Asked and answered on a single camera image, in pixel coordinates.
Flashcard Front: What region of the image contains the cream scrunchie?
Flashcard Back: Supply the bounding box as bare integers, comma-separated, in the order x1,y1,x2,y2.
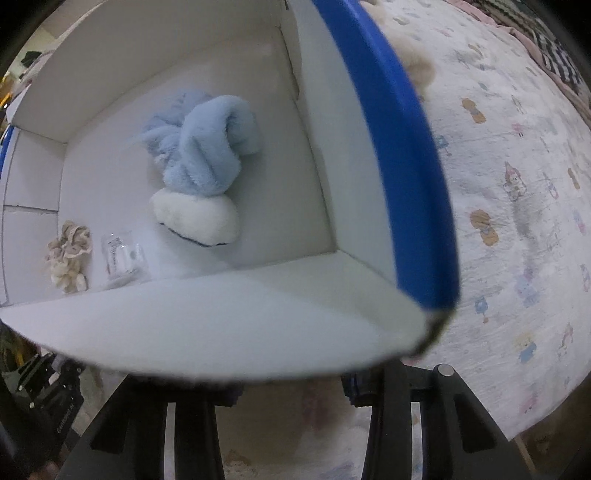
49,262,88,294

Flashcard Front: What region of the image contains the white plush pad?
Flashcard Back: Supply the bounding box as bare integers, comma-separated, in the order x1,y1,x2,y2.
151,187,240,247

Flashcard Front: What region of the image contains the tan lace scrunchie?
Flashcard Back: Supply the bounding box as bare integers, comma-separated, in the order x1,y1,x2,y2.
45,220,93,269

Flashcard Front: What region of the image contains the clear plastic packet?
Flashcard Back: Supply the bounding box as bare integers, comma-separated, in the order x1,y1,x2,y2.
100,230,151,288

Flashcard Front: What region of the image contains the light blue fluffy headband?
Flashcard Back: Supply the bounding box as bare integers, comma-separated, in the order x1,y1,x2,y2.
134,91,262,199

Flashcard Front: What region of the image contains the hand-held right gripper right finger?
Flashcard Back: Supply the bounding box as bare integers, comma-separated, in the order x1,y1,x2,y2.
342,360,532,480

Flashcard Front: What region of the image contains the beige plush toy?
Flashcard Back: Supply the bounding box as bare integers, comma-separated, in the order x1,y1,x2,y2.
369,2,437,88

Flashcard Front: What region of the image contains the black white striped garment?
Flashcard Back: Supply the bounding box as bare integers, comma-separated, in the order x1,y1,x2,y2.
471,0,591,95

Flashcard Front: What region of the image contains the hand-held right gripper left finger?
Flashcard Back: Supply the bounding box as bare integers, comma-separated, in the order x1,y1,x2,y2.
67,369,241,480

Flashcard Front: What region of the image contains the blue cardboard box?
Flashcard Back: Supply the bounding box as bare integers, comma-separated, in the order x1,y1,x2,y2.
0,0,462,384

